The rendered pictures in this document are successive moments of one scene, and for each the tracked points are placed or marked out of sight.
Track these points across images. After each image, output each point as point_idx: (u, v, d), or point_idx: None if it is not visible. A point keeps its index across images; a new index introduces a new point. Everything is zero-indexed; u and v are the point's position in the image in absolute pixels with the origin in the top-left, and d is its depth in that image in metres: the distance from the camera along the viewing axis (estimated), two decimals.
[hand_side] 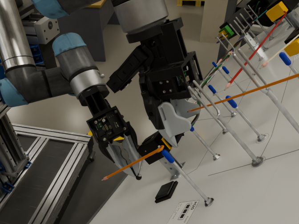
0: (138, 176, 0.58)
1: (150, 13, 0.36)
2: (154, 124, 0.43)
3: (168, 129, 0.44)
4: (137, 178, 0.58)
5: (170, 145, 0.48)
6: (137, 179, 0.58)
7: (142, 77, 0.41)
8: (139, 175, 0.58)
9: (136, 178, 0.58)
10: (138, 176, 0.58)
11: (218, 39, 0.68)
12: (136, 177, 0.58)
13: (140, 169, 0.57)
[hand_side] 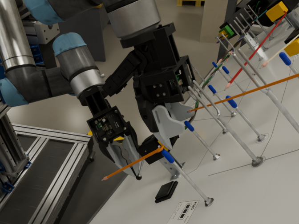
0: (138, 176, 0.58)
1: (142, 18, 0.37)
2: (148, 127, 0.44)
3: (162, 132, 0.45)
4: (137, 178, 0.58)
5: None
6: (137, 179, 0.58)
7: (136, 81, 0.42)
8: (139, 175, 0.58)
9: (136, 178, 0.58)
10: (138, 176, 0.58)
11: (218, 39, 0.68)
12: (136, 177, 0.58)
13: (140, 169, 0.57)
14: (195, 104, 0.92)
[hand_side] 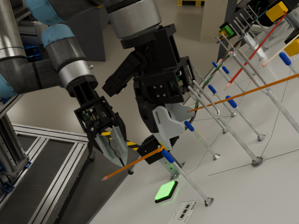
0: (131, 171, 0.59)
1: (143, 19, 0.37)
2: (149, 128, 0.44)
3: (162, 133, 0.45)
4: (129, 173, 0.59)
5: None
6: (129, 174, 0.59)
7: (136, 82, 0.42)
8: (131, 170, 0.58)
9: (128, 173, 0.59)
10: (131, 171, 0.58)
11: (218, 39, 0.68)
12: (129, 171, 0.59)
13: (134, 165, 0.57)
14: (195, 104, 0.92)
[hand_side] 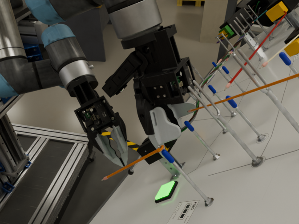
0: (131, 171, 0.59)
1: (144, 20, 0.37)
2: (144, 128, 0.43)
3: (158, 136, 0.44)
4: (129, 173, 0.59)
5: (166, 146, 0.49)
6: (129, 174, 0.59)
7: (136, 82, 0.42)
8: (131, 170, 0.58)
9: (128, 173, 0.59)
10: (131, 171, 0.58)
11: (218, 39, 0.68)
12: (129, 171, 0.59)
13: (134, 165, 0.57)
14: (195, 104, 0.92)
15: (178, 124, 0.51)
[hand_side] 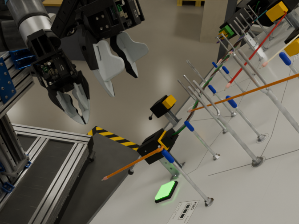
0: (131, 171, 0.59)
1: None
2: (88, 63, 0.41)
3: (103, 71, 0.42)
4: (129, 173, 0.59)
5: (166, 146, 0.49)
6: (129, 174, 0.59)
7: (78, 13, 0.40)
8: (131, 170, 0.58)
9: (128, 173, 0.59)
10: (131, 171, 0.58)
11: (218, 39, 0.68)
12: (129, 171, 0.59)
13: (134, 165, 0.57)
14: None
15: (132, 69, 0.50)
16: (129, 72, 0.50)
